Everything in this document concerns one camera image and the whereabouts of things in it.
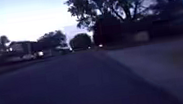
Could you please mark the pale parked car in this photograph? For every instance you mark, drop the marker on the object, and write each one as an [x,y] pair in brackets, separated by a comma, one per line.
[29,56]

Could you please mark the round dark tree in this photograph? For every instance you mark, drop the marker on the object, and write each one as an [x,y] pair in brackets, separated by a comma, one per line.
[80,42]

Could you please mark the dark asphalt road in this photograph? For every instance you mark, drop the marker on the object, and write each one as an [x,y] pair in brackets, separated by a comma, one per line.
[70,87]

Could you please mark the large dark tree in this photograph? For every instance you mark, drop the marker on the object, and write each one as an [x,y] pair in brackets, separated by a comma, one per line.
[124,7]

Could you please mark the pale concrete sidewalk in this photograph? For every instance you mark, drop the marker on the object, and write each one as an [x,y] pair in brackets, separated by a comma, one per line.
[168,65]

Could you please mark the vehicle with headlights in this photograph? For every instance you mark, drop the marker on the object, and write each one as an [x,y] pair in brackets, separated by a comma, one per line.
[100,46]

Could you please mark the dark leafy tree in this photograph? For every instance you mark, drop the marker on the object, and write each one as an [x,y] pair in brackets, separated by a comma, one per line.
[51,39]

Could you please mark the low building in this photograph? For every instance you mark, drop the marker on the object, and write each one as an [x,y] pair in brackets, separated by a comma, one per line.
[22,48]

